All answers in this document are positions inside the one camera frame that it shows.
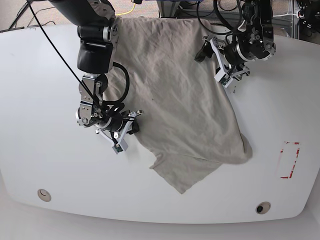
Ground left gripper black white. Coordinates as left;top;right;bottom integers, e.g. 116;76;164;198
194;36;250;81

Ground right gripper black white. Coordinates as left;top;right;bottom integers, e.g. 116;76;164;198
95;110;144;147

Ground beige grey t-shirt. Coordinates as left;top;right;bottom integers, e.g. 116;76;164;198
115;17;253;194

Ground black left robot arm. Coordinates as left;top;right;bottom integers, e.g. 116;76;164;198
194;0;276;88

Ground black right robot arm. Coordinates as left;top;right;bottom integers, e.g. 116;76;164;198
51;0;142;153

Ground left round table grommet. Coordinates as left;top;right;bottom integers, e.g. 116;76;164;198
37;189;52;203

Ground round table grommet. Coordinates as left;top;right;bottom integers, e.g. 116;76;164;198
37;189;52;203
255;201;271;215

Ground red tape rectangle marking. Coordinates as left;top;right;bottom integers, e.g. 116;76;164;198
277;141;301;179

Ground right round table grommet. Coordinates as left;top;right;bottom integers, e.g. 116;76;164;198
255;201;271;215

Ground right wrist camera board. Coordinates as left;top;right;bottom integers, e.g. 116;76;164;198
112;141;128;154

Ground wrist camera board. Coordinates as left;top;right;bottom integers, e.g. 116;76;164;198
112;141;128;154
214;69;233;88

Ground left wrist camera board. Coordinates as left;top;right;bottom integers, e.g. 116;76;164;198
214;69;233;88

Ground aluminium frame rail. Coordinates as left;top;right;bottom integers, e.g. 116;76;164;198
156;0;300;39

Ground black coiled cables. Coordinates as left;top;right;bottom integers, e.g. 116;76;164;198
196;0;247;36

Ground yellow cable on floor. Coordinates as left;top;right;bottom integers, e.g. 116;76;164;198
113;2;136;17

